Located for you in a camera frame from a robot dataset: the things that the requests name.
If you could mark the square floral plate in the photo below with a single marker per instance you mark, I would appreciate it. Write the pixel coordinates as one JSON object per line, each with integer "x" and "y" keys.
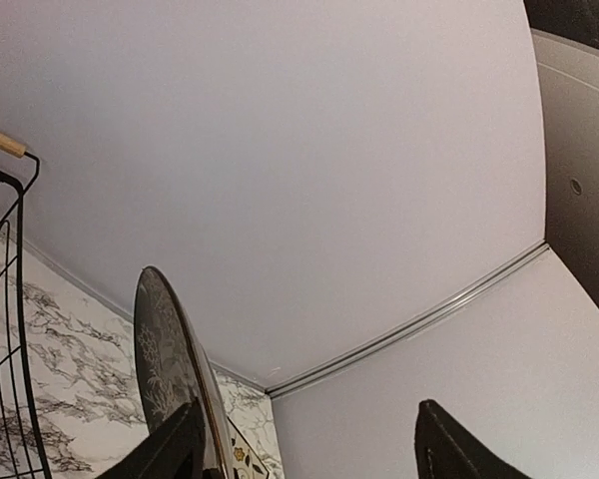
{"x": 246, "y": 463}

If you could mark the black wire dish rack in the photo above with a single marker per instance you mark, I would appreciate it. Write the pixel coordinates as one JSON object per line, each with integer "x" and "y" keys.
{"x": 22, "y": 452}

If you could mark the grey patterned round plate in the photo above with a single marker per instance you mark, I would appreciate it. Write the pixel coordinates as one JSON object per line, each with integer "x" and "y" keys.
{"x": 172, "y": 369}

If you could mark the aluminium right corner post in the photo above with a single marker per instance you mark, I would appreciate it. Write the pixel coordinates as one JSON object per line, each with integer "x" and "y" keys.
{"x": 413, "y": 326}

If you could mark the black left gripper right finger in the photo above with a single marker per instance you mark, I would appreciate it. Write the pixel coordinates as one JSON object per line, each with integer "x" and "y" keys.
{"x": 445, "y": 449}

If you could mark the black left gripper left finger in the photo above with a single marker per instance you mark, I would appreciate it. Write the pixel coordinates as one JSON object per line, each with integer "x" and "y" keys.
{"x": 175, "y": 450}

